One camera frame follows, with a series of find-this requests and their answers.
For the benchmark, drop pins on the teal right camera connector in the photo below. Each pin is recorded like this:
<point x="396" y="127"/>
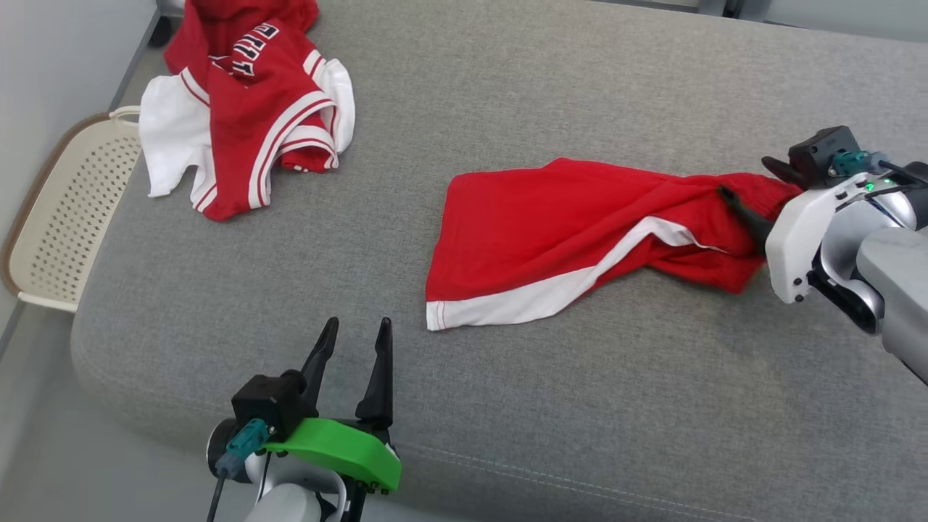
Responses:
<point x="848" y="163"/>

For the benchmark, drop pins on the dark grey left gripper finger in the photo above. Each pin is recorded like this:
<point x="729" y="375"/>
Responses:
<point x="319" y="362"/>
<point x="380" y="391"/>

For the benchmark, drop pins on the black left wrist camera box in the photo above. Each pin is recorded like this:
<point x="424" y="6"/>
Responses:
<point x="264" y="399"/>

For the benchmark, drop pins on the teal camera connector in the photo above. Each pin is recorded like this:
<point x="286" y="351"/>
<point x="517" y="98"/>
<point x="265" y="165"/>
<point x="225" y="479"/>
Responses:
<point x="243" y="446"/>
<point x="848" y="163"/>

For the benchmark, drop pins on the grey fabric sofa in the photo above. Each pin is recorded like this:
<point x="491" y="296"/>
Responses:
<point x="507" y="406"/>

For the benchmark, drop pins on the teal left camera connector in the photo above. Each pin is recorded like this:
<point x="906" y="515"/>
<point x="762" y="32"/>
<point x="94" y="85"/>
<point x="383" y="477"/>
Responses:
<point x="243" y="446"/>

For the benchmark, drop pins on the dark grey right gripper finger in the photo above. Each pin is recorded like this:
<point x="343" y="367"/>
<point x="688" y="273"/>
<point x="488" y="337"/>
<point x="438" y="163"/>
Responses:
<point x="750" y="217"/>
<point x="783" y="172"/>

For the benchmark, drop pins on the red shorts with white stripe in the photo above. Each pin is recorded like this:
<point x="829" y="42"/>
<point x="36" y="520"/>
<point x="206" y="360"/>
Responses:
<point x="544" y="232"/>

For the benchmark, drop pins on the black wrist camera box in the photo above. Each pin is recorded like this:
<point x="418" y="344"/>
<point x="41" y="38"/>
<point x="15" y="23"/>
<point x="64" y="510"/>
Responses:
<point x="819" y="152"/>
<point x="264" y="399"/>

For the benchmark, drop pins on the beige perforated laundry basket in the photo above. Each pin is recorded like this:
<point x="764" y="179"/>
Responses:
<point x="65" y="217"/>

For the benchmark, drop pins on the red white Bulls jersey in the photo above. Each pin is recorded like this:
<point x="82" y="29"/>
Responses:
<point x="254" y="109"/>

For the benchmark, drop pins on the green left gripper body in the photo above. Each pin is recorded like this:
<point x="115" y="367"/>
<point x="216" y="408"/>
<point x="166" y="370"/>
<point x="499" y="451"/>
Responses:
<point x="341" y="449"/>

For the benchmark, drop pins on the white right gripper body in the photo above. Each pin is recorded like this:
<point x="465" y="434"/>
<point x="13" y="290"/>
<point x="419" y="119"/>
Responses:
<point x="797" y="239"/>

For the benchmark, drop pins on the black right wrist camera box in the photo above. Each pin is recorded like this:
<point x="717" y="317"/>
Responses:
<point x="819" y="152"/>

